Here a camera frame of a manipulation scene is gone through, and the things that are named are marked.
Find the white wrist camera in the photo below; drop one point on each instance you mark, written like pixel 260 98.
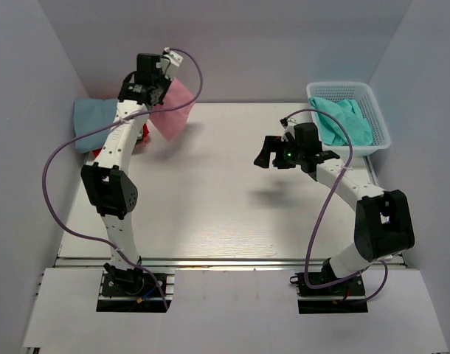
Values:
pixel 288 124
pixel 169 62

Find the pink t shirt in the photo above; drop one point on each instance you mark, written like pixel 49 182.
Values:
pixel 173 114

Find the aluminium table rail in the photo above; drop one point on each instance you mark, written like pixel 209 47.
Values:
pixel 79 262

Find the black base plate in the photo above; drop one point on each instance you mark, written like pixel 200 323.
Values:
pixel 346 297
pixel 141 296

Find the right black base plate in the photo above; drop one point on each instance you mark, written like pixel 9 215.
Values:
pixel 346 297

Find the teal t shirt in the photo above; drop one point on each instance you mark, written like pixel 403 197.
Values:
pixel 349 115

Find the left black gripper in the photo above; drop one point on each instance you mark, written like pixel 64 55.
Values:
pixel 160 93

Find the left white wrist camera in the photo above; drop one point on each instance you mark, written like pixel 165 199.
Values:
pixel 169 62

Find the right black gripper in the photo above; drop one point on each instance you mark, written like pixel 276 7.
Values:
pixel 278 154

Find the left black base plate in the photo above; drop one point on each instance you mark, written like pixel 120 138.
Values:
pixel 141 296

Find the folded blue-grey t shirt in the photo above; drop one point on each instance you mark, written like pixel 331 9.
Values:
pixel 91 115

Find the white plastic basket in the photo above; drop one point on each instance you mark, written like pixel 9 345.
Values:
pixel 362 93

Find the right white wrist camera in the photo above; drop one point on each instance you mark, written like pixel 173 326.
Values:
pixel 288 124

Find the folded red t shirt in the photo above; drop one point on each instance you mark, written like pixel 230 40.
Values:
pixel 142 139

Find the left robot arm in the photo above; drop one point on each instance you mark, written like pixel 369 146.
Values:
pixel 106 180

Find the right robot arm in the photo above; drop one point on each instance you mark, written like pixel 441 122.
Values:
pixel 383 224

